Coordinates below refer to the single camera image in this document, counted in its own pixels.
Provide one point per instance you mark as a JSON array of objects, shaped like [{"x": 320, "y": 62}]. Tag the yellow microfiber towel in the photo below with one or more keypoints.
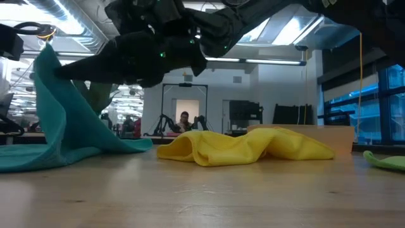
[{"x": 237, "y": 145}]

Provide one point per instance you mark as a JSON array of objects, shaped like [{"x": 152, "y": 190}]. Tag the black cabinet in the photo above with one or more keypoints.
[{"x": 245, "y": 111}]

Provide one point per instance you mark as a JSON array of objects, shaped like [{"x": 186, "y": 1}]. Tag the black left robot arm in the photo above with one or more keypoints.
[{"x": 9, "y": 41}]

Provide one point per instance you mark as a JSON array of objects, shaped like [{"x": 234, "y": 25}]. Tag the green microfiber towel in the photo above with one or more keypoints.
[{"x": 389, "y": 163}]

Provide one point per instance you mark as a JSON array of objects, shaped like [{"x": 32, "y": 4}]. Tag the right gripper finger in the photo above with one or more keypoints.
[{"x": 95, "y": 66}]

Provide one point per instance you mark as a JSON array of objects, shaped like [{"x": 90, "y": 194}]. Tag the orange plastic basket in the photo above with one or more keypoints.
[{"x": 338, "y": 139}]

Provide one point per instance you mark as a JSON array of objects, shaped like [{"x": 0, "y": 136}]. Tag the distant black stand frame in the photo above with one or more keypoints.
[{"x": 185, "y": 85}]

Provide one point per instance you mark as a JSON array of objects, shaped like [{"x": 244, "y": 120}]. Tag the person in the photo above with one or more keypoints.
[
  {"x": 128, "y": 125},
  {"x": 184, "y": 122}
]

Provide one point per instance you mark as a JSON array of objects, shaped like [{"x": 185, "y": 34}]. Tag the teal microfiber towel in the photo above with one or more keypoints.
[{"x": 63, "y": 126}]

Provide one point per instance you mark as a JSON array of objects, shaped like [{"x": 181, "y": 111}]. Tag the overhead beam with light strips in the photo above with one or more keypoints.
[{"x": 272, "y": 61}]

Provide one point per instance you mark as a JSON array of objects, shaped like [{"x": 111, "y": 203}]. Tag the green artificial plant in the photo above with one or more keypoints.
[{"x": 98, "y": 98}]

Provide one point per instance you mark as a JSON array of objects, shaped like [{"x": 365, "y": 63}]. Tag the black overhead camera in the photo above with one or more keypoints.
[{"x": 48, "y": 32}]

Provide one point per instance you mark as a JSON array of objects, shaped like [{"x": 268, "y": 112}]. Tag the black cases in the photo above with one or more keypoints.
[{"x": 292, "y": 114}]

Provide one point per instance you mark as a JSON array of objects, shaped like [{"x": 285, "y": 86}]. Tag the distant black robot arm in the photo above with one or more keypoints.
[
  {"x": 202, "y": 122},
  {"x": 164, "y": 123}
]

